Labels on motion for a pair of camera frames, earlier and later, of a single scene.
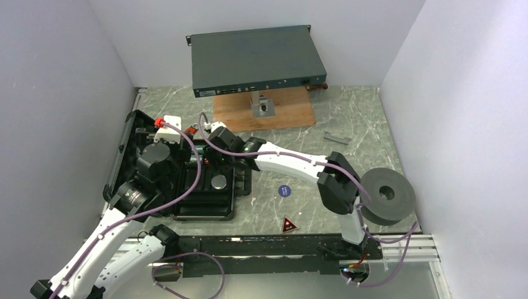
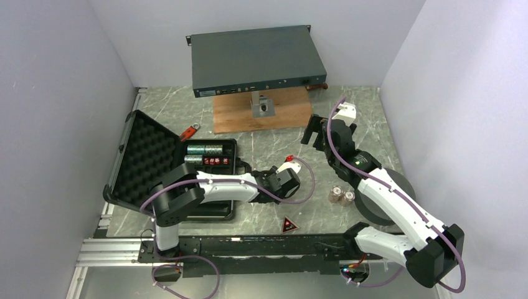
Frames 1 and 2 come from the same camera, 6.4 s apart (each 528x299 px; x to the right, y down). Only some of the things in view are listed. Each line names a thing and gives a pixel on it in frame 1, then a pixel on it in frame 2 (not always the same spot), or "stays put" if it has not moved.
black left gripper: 182,154 to 272,171
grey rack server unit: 239,61 stays put
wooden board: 292,107 stays put
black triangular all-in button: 287,226 stays put
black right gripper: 212,156 to 314,126
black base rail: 272,255 stays put
